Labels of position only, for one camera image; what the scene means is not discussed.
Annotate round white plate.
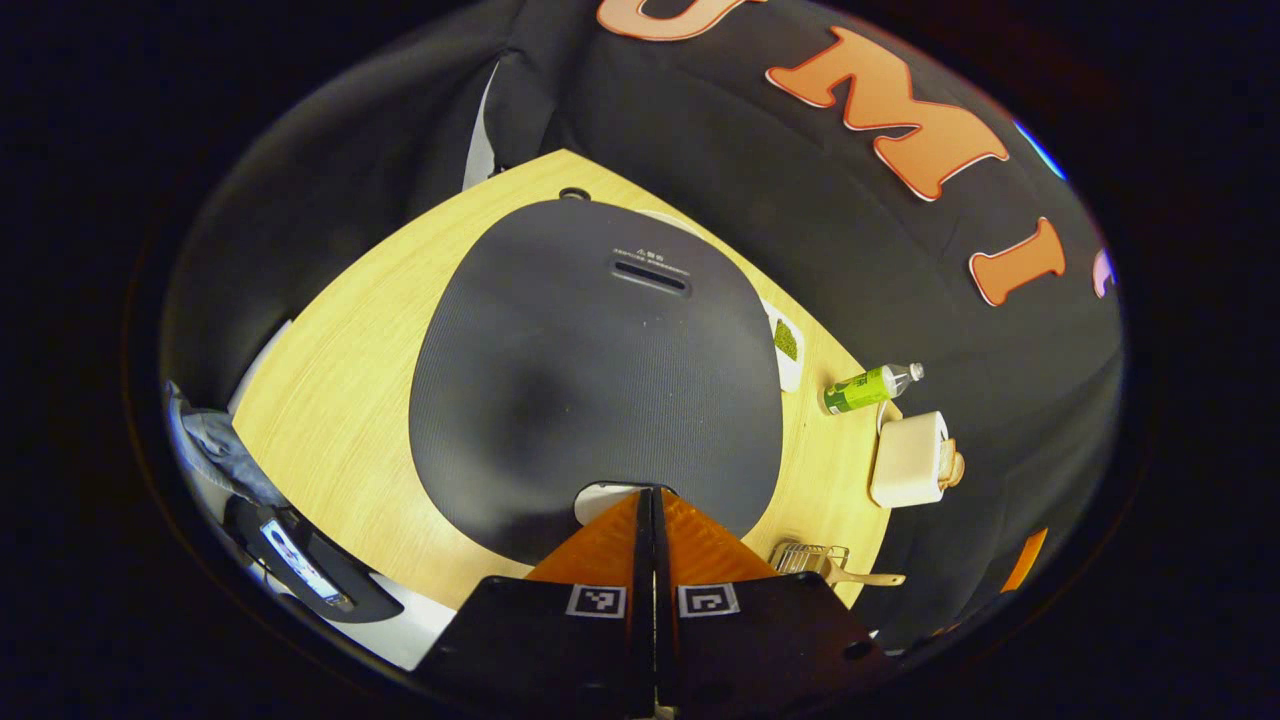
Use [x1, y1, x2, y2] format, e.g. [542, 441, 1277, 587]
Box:
[638, 208, 706, 239]

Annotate black rice cooker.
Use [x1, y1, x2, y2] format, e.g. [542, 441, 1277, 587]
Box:
[408, 198, 784, 567]

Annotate black device with screen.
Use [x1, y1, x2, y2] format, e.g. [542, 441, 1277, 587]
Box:
[225, 495, 404, 625]

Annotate green plastic bottle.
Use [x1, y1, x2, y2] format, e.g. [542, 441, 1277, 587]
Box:
[822, 362, 926, 416]

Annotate metal wire chopstick holder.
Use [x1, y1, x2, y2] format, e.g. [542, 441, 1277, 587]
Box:
[768, 540, 851, 579]

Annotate white divided grain dish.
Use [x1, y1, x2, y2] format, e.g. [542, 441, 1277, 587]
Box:
[760, 300, 807, 394]

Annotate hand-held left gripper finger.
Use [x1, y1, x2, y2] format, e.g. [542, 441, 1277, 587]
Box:
[415, 487, 656, 717]
[655, 487, 901, 717]

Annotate white toaster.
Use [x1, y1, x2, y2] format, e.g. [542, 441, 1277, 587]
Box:
[870, 410, 949, 509]

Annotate person's blue jeans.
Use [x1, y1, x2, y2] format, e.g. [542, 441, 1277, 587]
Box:
[165, 380, 291, 511]

